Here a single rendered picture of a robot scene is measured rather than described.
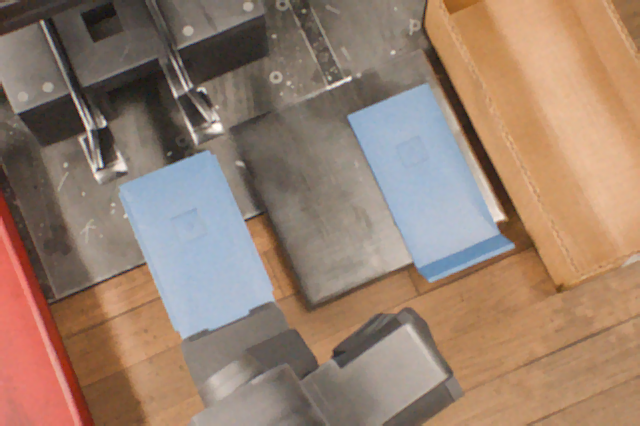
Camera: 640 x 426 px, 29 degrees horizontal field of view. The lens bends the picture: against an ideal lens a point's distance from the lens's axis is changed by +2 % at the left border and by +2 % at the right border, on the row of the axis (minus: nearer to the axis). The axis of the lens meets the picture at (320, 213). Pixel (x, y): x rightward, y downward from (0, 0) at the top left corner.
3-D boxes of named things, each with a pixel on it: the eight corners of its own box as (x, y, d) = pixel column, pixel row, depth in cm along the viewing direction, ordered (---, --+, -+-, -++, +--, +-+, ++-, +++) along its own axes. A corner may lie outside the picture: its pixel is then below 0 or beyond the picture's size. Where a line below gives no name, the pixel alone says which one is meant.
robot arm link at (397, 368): (386, 292, 73) (382, 255, 62) (473, 414, 72) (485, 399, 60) (225, 405, 73) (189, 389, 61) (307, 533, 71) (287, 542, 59)
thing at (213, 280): (199, 381, 87) (196, 375, 84) (119, 187, 90) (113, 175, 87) (291, 341, 88) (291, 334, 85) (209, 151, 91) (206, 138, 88)
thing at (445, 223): (426, 290, 95) (430, 282, 92) (347, 117, 99) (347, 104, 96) (509, 255, 96) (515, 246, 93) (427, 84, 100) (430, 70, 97)
